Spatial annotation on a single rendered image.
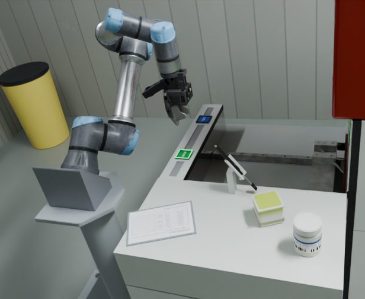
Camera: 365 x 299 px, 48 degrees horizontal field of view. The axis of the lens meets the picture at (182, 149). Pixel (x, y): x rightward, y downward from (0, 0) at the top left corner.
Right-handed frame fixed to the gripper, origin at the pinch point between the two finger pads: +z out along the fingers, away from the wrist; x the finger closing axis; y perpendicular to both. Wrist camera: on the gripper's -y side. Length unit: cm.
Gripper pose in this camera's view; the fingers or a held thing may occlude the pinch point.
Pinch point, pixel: (175, 121)
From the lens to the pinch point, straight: 147.7
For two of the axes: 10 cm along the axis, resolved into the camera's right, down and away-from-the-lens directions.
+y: 9.3, 0.5, -3.7
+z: 1.7, 8.2, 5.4
